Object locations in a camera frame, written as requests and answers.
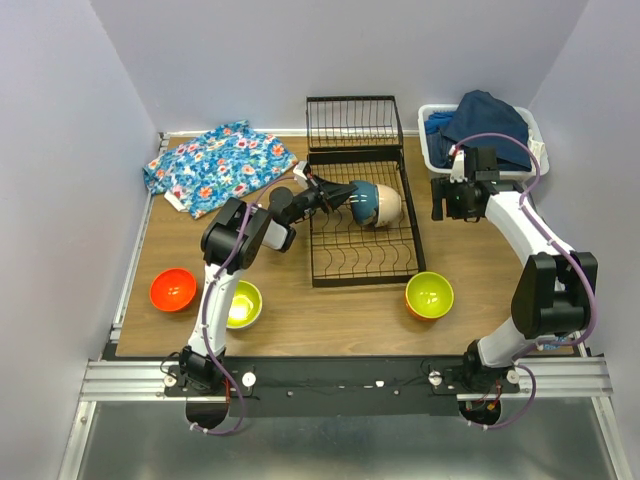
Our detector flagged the white bowl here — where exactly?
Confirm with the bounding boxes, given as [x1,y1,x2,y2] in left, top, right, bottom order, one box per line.
[374,184,402,228]

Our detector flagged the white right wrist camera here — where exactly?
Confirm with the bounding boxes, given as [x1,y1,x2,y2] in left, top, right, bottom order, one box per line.
[449,146,467,183]

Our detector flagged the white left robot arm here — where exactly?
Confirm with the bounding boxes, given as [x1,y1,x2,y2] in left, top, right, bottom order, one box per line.
[178,177,356,395]

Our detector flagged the aluminium frame rail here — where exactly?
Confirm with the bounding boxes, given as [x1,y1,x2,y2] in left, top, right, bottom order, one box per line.
[80,356,613,402]

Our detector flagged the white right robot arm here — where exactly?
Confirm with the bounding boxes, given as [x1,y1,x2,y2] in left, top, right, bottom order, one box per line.
[431,146,598,392]

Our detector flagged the black wire dish rack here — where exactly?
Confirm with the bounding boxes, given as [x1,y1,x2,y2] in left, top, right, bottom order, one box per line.
[306,95,426,287]

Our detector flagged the dark blue jeans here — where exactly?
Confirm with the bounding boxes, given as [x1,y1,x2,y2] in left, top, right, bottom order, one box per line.
[424,90,531,172]

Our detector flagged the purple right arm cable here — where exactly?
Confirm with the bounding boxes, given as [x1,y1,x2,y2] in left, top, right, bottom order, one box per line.
[449,132,601,431]

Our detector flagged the blue floral cloth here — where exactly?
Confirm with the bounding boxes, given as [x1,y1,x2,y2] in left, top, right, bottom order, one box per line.
[143,120,298,219]

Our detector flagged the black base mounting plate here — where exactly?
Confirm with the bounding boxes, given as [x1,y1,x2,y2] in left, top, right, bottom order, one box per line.
[161,355,519,423]

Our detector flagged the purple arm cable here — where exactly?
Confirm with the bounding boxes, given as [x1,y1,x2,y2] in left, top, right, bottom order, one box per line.
[449,132,601,431]
[189,174,301,436]

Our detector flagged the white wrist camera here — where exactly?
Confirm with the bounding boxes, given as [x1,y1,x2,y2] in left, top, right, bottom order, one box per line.
[449,146,467,183]
[293,161,313,188]

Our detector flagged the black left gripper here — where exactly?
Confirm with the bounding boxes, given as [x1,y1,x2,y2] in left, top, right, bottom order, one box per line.
[287,175,357,225]

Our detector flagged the dark glazed bowl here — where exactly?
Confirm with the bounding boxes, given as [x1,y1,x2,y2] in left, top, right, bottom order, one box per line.
[349,180,378,226]

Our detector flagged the yellow-green bowl left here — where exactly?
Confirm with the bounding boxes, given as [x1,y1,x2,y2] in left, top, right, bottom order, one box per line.
[226,280,263,330]

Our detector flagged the white perforated basket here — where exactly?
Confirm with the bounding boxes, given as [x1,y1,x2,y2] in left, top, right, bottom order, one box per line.
[417,103,551,186]

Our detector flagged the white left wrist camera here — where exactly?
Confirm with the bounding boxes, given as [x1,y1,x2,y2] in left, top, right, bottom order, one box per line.
[293,161,313,188]

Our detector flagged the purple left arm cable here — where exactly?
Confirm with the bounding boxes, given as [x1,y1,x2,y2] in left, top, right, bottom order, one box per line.
[189,174,301,436]

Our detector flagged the green orange bowl right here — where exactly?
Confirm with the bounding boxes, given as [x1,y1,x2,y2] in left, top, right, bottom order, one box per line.
[404,271,455,321]

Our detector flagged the blue triangle pattern bowl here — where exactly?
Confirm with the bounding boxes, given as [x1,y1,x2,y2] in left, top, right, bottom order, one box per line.
[541,337,572,352]

